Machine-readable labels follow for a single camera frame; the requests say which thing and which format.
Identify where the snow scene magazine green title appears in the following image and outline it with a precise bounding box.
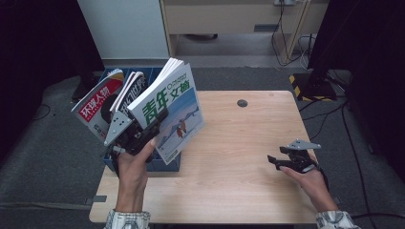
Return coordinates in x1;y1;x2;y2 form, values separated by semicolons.
127;57;206;166

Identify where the blue plastic file rack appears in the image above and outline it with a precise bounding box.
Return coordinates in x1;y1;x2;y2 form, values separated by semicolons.
98;66;182;173

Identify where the dark curtain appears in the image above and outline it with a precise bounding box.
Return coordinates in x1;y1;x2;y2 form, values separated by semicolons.
307;0;405;182

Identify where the black hanging cable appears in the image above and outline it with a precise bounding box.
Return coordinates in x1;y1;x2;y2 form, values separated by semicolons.
270;3;309;68

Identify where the red-brown planet cover magazine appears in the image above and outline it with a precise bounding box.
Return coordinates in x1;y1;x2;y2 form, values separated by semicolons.
109;71;141;113

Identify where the dark blue illustrated magazine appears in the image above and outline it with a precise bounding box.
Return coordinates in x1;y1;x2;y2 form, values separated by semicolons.
114;73;148;120

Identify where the person's left hand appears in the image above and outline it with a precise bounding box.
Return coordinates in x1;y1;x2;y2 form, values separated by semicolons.
116;136;159;196

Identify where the black stand with striped base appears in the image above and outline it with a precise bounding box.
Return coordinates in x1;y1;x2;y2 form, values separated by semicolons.
71;56;103;103
288;56;339;103

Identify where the white cabinet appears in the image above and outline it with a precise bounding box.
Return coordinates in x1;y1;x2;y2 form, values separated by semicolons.
77;0;171;61

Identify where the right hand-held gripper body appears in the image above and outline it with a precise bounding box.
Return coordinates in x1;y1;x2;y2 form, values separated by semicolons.
285;138;322;175

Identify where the beige wooden desk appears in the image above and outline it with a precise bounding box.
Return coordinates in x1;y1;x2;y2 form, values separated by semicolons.
159;0;330;66

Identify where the portrait magazine with red label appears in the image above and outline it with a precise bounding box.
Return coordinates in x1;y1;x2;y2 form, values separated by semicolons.
70;68;125;142

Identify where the hand-held gripper black cable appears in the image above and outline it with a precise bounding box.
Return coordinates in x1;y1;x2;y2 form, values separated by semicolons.
109;147;121;177
317;164;331;193

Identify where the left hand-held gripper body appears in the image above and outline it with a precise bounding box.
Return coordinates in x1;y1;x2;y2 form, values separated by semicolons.
103;110;156;156

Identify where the left hand-held gripper black cable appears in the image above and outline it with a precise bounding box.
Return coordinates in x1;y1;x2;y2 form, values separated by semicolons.
109;147;121;177

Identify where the right hand-held gripper black cable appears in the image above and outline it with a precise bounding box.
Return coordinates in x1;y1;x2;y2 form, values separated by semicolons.
317;164;331;193

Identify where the black floor cable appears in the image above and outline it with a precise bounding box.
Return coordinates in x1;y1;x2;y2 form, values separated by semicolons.
30;103;52;122
350;211;405;220
341;103;372;229
299;94;348;113

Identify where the person's right hand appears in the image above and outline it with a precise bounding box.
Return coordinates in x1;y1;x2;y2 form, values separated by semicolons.
280;156;332;214

